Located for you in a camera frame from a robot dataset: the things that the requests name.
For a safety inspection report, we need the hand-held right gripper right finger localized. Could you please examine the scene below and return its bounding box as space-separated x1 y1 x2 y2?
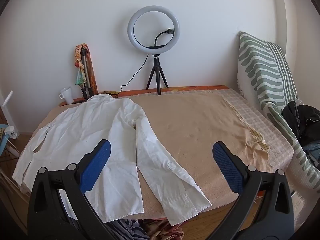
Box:
207 141 295 240

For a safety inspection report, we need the blue denim garment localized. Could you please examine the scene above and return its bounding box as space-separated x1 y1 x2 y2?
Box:
301 141 320 165

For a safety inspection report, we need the white button-up shirt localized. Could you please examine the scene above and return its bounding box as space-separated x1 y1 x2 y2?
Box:
12 94 212 227

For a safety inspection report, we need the black power cable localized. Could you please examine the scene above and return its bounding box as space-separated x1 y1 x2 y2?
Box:
108 54 148 98

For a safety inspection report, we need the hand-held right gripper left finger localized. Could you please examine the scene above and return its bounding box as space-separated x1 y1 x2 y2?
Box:
27 139 118 240

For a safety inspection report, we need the light blue chair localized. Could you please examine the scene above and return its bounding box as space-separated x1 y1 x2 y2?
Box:
0 124 10 160

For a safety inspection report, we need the white mug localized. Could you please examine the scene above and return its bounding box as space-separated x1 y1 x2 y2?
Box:
59 87 74 104

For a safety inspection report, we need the orange patterned cloth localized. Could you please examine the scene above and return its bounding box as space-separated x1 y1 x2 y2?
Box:
86 44 98 94

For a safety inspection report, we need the white ring light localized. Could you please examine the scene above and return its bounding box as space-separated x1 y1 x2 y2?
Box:
127 5 180 55

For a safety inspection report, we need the yellow striped cloth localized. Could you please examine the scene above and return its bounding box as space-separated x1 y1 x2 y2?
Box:
250 127 270 155

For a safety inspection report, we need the white desk lamp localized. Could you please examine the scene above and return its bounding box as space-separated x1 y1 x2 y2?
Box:
2 90 18 133

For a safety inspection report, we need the orange bed sheet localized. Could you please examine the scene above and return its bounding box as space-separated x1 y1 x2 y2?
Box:
59 85 229 105

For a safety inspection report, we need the beige blanket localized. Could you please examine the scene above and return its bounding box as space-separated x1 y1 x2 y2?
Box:
15 90 275 220

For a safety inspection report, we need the grey folded tripod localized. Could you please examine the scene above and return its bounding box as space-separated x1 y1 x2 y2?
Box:
79 50 92 100

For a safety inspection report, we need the checked white cloth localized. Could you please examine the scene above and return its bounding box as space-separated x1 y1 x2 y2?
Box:
220 88 294 178

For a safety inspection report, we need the person's striped garment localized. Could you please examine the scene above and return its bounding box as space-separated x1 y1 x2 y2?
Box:
67 217 150 240

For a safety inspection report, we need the green striped cushion cover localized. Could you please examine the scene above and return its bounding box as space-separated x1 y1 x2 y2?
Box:
236 31 320 193

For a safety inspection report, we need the colourful knotted scarf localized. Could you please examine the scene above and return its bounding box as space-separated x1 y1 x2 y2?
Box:
74 44 89 85

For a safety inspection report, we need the dark clothes pile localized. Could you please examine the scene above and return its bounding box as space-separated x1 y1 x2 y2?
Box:
282 100 320 140

